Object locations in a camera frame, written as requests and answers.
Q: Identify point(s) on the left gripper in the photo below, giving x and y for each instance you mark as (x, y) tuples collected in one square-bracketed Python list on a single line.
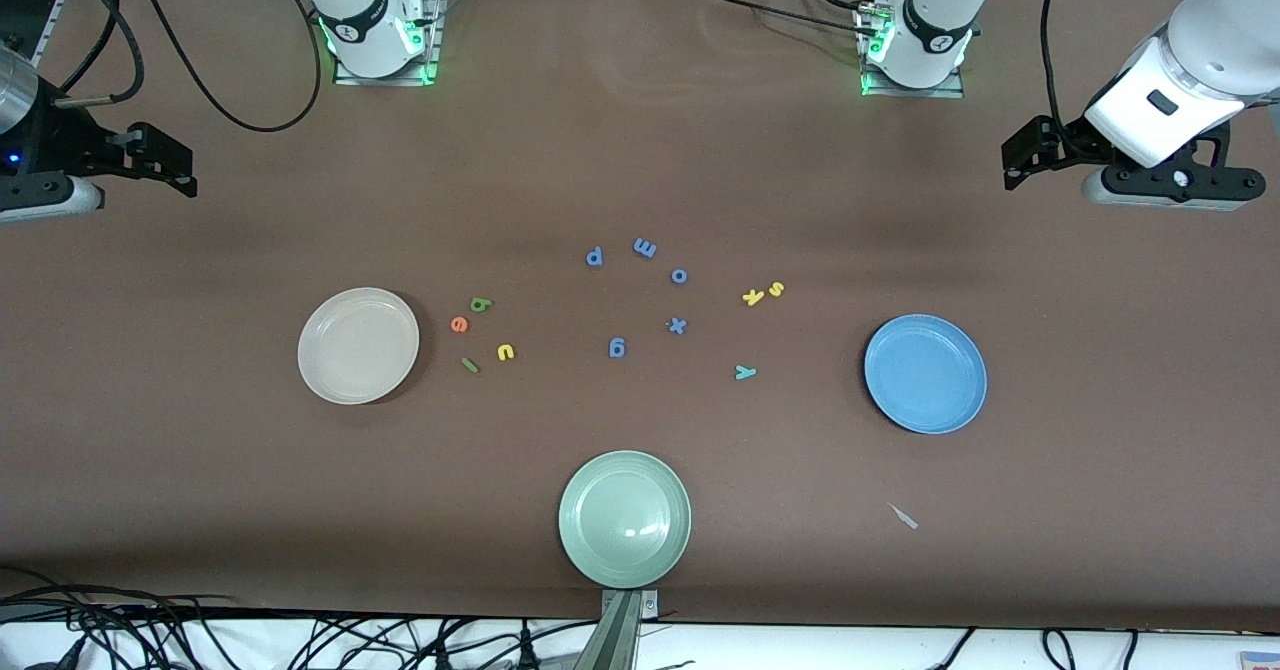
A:
[(1071, 139)]

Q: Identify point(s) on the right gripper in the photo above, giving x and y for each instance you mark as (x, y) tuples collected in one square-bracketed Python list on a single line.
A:
[(62, 140)]

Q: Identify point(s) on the yellow foam letter k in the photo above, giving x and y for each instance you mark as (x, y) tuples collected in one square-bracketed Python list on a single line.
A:
[(752, 298)]

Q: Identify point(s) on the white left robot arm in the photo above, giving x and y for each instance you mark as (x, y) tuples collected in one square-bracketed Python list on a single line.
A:
[(1225, 20)]

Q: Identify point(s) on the blue plate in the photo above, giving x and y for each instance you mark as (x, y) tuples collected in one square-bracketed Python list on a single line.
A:
[(925, 373)]

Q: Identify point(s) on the beige brown plate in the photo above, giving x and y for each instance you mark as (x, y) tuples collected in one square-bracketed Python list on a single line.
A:
[(358, 345)]

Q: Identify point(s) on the brown table cover sheet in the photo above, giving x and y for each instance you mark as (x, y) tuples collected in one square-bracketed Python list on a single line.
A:
[(200, 470)]

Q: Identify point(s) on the small white tape scrap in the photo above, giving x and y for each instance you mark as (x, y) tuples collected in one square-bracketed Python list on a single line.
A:
[(903, 516)]

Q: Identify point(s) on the blue foam letter m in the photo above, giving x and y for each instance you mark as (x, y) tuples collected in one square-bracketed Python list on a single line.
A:
[(645, 248)]

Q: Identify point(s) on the pale green plate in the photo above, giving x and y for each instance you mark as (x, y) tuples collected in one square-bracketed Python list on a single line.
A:
[(624, 518)]

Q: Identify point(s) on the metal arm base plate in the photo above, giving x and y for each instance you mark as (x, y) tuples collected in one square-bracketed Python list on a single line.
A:
[(950, 90), (432, 50)]

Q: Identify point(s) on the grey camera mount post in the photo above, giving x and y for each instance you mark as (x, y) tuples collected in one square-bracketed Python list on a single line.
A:
[(615, 640)]

